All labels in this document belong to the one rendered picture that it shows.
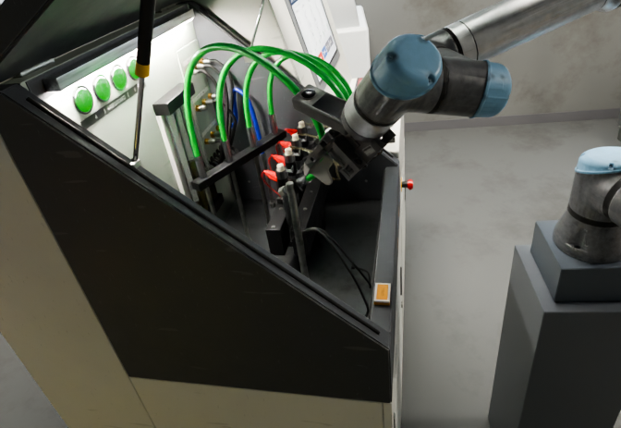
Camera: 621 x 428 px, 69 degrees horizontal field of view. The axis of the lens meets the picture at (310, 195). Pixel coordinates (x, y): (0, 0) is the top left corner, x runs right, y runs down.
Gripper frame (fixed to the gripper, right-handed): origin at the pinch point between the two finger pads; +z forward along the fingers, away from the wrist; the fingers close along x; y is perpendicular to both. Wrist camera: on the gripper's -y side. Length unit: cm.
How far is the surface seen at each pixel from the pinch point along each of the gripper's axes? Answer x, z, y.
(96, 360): -54, 39, -2
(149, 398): -52, 44, 12
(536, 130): 245, 179, 75
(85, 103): -24.8, 3.5, -34.9
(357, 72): 123, 130, -36
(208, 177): -10.2, 30.1, -16.9
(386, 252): 4.6, 16.5, 24.6
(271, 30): 30, 26, -37
